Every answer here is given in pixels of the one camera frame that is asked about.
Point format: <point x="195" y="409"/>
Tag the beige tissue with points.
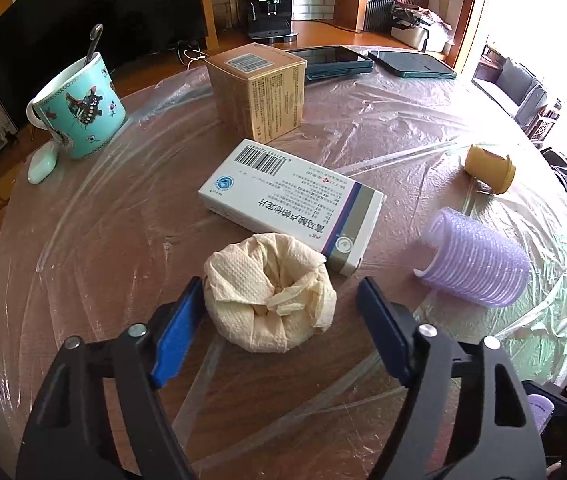
<point x="248" y="290"/>

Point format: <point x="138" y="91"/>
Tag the wooden TV cabinet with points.
<point x="323" y="32"/>

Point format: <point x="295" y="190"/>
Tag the dark green folding phone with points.
<point x="328" y="60"/>

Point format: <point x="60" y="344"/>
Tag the teal butterfly mug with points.
<point x="83" y="110"/>

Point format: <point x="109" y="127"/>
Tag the metal spoon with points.
<point x="93" y="42"/>

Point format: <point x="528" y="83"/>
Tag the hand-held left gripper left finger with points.
<point x="178" y="335"/>

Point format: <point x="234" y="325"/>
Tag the black television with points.
<point x="88" y="15"/>

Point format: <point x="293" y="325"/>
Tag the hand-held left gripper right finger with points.
<point x="388" y="330"/>

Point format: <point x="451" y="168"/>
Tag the black coffee machine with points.
<point x="266" y="10"/>

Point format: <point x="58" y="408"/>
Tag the white and grey bag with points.
<point x="421" y="25"/>

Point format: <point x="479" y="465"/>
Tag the grey armchair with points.
<point x="518" y="90"/>

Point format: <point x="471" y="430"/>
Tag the brown cardboard box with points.
<point x="258" y="100"/>

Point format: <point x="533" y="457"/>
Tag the purple hair roller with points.
<point x="541" y="412"/>
<point x="478" y="260"/>

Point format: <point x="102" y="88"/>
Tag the mint earbuds case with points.
<point x="43" y="162"/>

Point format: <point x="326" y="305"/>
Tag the clear plastic table cover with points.
<point x="138" y="240"/>

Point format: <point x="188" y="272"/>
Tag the white medicine box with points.
<point x="293" y="200"/>

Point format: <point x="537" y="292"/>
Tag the dark flat tablet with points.
<point x="413" y="64"/>

